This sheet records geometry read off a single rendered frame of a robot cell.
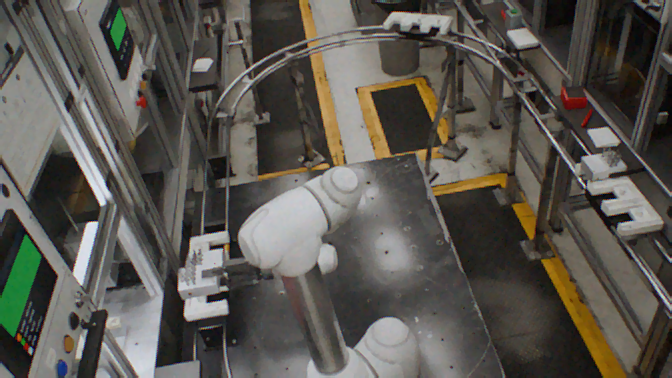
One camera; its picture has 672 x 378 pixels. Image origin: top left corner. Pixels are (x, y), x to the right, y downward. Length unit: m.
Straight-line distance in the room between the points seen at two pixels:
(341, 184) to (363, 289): 0.92
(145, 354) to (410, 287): 0.94
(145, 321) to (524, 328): 1.73
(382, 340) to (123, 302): 0.90
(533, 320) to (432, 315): 0.94
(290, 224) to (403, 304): 0.92
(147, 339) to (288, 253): 0.78
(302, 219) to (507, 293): 1.87
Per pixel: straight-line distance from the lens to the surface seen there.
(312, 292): 1.47
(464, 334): 2.09
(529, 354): 2.87
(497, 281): 3.10
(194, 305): 2.08
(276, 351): 2.11
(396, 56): 4.55
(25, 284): 1.23
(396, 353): 1.75
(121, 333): 2.03
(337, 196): 1.35
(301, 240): 1.34
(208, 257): 2.12
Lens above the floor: 2.41
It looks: 41 degrees down
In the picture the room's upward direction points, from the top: 10 degrees counter-clockwise
